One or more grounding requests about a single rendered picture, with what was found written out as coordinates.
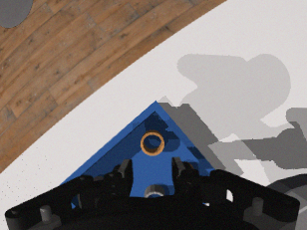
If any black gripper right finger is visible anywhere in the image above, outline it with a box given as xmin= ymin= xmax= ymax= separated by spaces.
xmin=169 ymin=157 xmax=300 ymax=230

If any blue crate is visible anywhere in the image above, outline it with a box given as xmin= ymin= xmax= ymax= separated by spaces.
xmin=60 ymin=101 xmax=214 ymax=197

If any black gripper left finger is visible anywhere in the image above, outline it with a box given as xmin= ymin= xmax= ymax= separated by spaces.
xmin=4 ymin=159 xmax=134 ymax=230

